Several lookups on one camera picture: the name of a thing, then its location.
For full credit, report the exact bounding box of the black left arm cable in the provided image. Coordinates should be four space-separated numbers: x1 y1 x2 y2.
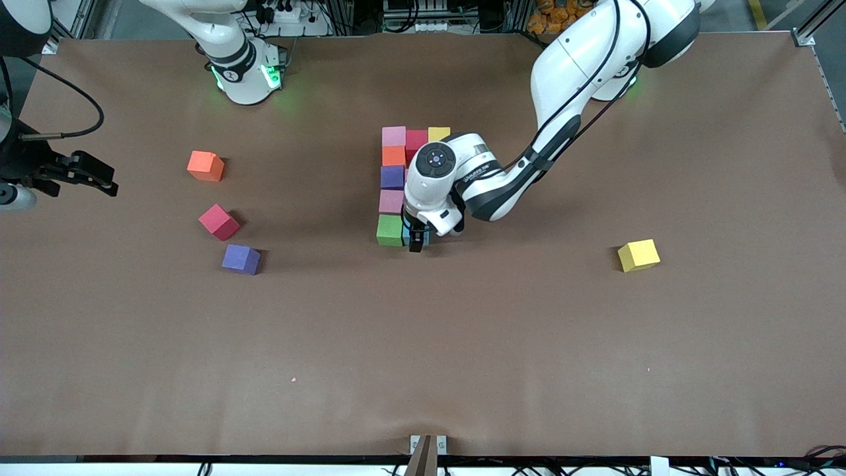
502 0 652 174

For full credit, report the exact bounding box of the bag of orange items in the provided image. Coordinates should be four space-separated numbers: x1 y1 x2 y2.
527 0 596 35

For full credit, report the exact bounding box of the white table frame rail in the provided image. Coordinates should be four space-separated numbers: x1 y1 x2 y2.
0 456 846 476

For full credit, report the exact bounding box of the white power strip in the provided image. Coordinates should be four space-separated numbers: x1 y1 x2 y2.
254 0 331 37

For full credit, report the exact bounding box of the grey electronics box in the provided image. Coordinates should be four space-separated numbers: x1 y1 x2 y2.
383 0 450 34

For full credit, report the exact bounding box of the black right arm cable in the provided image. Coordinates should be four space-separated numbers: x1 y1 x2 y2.
0 54 106 141

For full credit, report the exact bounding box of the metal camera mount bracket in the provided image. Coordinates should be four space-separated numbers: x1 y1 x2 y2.
404 434 447 476

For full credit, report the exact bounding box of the green foam cube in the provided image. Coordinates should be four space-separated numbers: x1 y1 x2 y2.
376 214 405 247

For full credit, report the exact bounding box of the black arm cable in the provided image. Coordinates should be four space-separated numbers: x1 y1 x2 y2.
0 54 106 141
502 0 652 174

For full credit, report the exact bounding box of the aluminium frame profile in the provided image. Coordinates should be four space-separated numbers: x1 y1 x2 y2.
790 0 846 47
40 0 100 55

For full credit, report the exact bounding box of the red foam cube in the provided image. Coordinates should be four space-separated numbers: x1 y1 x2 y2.
198 204 241 241
404 130 430 163

